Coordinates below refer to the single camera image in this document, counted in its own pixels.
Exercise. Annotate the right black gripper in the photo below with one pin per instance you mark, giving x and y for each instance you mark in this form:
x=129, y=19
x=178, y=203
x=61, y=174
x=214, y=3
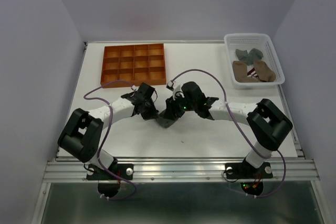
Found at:
x=171, y=108

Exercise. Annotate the white plastic basket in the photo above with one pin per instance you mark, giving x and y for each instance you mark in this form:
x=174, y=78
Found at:
x=249, y=41

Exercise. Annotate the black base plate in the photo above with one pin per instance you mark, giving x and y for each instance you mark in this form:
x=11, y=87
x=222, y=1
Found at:
x=246, y=171
x=95, y=173

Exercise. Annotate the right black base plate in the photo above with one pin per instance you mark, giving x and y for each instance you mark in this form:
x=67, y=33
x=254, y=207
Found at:
x=246, y=171

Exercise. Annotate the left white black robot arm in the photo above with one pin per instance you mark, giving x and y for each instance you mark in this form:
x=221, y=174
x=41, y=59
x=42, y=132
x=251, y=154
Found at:
x=82, y=132

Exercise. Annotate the brown sock right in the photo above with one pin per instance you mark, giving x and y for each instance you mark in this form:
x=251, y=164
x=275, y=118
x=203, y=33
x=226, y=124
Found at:
x=264, y=73

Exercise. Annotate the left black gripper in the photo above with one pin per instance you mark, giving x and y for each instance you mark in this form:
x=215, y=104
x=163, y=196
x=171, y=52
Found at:
x=152, y=114

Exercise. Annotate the brown sock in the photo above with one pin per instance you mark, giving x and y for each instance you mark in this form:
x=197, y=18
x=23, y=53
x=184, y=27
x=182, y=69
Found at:
x=240, y=73
x=264, y=73

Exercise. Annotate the dark grey sock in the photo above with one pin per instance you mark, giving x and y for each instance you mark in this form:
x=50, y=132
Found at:
x=166, y=119

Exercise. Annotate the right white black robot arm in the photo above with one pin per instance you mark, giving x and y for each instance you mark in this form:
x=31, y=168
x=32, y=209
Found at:
x=268, y=124

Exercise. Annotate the aluminium rail frame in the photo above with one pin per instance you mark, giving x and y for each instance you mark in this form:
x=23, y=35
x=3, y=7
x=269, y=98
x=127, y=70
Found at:
x=158, y=166

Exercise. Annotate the grey sock pair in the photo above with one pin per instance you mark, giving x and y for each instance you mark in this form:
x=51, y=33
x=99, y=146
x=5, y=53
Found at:
x=249, y=57

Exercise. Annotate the orange compartment tray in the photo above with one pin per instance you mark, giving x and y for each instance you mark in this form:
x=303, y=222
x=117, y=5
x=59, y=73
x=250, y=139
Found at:
x=133, y=63

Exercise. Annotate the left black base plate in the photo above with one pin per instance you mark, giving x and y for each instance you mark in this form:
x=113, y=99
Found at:
x=95, y=173

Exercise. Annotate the brown sock left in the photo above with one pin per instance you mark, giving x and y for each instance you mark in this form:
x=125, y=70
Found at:
x=240, y=73

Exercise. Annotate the red white striped sock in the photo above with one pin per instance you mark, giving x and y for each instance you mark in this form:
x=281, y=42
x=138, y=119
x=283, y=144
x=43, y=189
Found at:
x=252, y=74

